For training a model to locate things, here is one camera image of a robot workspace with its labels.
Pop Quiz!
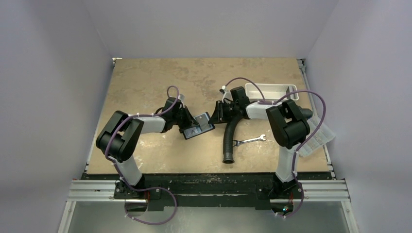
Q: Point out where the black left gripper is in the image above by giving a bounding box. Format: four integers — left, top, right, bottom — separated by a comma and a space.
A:
172, 106, 198, 131

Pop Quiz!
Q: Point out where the black leather card holder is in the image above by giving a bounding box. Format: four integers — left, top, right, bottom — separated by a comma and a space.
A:
183, 124, 215, 140

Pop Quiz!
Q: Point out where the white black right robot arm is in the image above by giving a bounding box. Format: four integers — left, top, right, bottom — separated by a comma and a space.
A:
209, 87, 313, 198

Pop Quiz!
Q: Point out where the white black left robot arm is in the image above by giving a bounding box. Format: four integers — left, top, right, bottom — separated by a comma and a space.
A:
95, 97, 199, 199

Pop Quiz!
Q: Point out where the silver open-end wrench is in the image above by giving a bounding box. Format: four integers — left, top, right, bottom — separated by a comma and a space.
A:
233, 134, 266, 147

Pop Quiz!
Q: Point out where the white plastic tray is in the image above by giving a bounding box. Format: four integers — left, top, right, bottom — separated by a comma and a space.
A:
245, 83, 297, 101

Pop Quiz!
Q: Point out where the clear plastic organizer box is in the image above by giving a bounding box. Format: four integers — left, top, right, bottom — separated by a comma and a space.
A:
297, 123, 336, 158

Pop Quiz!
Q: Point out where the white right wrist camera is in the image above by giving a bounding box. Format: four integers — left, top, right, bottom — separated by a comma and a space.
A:
220, 85, 232, 101

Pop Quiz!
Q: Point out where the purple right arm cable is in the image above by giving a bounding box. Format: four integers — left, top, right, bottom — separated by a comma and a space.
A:
222, 77, 327, 219

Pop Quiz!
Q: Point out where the grey corrugated hose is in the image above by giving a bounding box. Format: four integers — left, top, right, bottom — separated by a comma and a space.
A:
223, 107, 313, 165

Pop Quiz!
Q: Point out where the black aluminium base frame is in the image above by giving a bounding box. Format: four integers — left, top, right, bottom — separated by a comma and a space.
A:
68, 173, 350, 212

